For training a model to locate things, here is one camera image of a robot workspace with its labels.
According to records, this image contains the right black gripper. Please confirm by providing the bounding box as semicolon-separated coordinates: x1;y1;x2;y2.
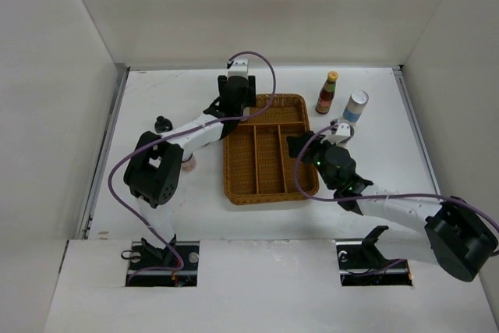
287;130;342;190

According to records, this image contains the red sauce bottle yellow cap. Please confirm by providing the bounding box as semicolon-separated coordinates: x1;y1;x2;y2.
315;71;338;115

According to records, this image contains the silver-lid salt shaker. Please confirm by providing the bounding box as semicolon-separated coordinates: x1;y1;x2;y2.
342;90;369;124

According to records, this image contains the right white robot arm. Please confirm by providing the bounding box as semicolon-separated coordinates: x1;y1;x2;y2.
287;131;498;282

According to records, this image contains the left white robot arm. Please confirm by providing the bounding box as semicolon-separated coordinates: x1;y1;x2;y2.
124;76;257;209

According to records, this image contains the brown wicker divided basket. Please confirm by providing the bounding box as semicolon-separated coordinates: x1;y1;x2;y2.
223;94;310;205

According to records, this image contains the black-cap white sauce bottle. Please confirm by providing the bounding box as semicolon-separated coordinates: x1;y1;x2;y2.
154;115;173;134

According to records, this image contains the white-lid jar front left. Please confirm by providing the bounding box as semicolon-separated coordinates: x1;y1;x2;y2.
182;154;196;172

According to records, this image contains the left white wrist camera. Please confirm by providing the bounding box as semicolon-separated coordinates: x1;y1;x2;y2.
227;58;249;79

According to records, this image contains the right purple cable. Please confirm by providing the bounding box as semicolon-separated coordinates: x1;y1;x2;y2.
292;124;499;258

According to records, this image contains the purple cable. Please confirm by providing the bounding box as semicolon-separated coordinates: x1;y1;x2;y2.
292;124;499;258
108;51;277;285

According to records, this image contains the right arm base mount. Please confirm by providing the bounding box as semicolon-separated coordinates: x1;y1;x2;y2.
335;225;412;287

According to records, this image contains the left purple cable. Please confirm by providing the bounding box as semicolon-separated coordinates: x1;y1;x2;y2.
108;51;277;285

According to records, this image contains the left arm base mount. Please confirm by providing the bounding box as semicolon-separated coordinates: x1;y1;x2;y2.
120;237;200;288

